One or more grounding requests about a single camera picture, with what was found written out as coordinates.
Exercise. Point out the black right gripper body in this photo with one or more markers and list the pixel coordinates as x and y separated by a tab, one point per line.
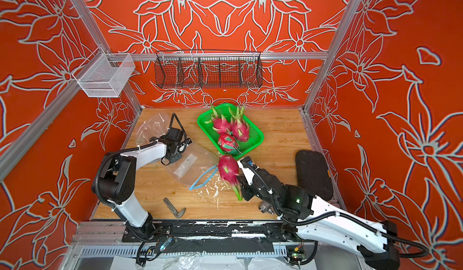
259	193

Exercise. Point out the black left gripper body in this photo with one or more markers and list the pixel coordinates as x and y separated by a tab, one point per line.
173	158

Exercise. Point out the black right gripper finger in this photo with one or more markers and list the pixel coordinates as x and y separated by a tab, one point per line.
246	163
245	193

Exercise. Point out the clear zip-top bag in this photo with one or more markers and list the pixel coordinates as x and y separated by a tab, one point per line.
155	126
195	168

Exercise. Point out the green plastic perforated basket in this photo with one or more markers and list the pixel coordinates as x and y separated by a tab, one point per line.
256	135

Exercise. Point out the pink dragon fruit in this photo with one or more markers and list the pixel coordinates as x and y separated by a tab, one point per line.
219	123
239	128

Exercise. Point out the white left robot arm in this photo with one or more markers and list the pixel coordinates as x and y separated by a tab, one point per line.
114	183

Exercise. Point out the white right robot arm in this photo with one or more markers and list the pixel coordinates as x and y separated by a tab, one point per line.
309	217

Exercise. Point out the grey L-shaped metal tool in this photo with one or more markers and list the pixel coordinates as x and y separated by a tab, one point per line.
177	213

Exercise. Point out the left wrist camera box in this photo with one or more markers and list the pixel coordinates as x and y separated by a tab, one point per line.
183	146

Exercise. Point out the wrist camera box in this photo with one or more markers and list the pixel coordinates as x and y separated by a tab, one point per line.
183	146
249	173

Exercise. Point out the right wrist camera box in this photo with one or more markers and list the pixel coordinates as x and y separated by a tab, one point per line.
249	173

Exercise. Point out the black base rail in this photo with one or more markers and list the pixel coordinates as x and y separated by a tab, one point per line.
271	230

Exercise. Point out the black wire wall basket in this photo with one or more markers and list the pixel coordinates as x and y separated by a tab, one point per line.
209	70

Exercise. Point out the clear acrylic wall bin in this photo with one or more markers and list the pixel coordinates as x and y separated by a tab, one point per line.
104	78

